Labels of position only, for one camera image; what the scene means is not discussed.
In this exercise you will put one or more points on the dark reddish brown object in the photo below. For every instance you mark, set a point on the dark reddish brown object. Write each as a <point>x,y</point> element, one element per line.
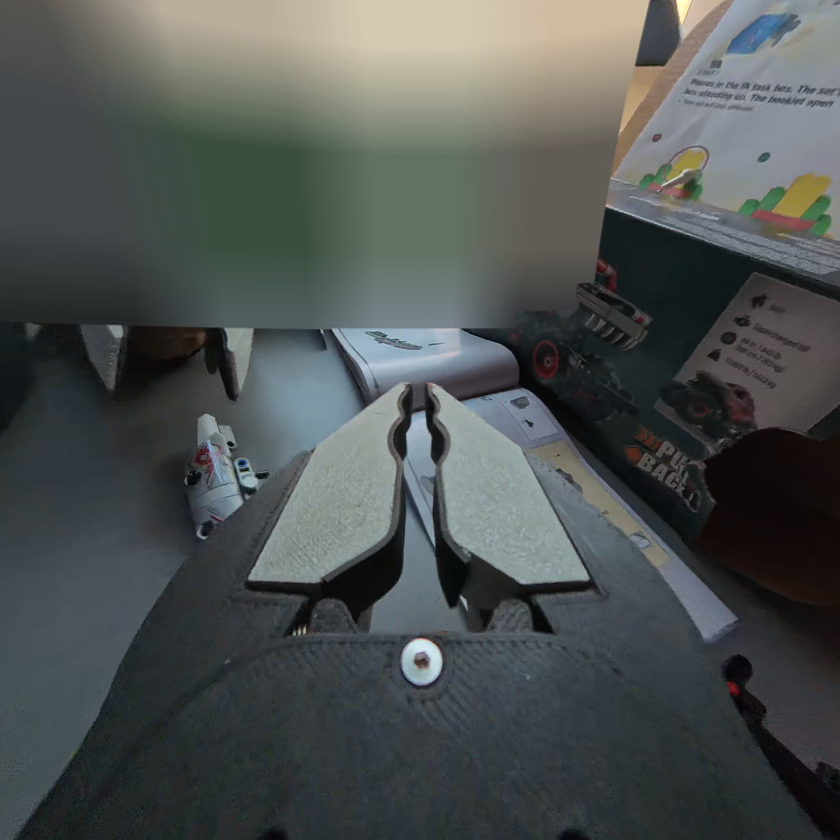
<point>774,518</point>

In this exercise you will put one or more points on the grey lego assembly red sticker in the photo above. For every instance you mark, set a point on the grey lego assembly red sticker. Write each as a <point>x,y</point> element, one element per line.
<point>213,479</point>

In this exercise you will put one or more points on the dark lego set box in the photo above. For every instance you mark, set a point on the dark lego set box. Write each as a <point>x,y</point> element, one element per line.
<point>656,308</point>

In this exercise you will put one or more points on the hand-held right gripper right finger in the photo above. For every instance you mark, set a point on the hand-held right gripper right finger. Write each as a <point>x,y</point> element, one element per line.
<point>505,518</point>

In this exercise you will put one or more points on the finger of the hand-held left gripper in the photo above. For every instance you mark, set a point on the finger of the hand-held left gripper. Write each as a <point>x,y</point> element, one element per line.
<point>105,351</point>
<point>235,348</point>

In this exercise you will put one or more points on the open lego instruction booklet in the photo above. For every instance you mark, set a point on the open lego instruction booklet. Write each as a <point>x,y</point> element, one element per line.
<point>453,364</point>

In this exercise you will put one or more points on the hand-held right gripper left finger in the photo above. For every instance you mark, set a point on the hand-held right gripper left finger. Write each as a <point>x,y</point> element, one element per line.
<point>341,505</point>

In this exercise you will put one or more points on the printed task sheet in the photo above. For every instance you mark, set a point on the printed task sheet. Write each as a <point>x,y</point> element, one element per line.
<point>748,131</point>

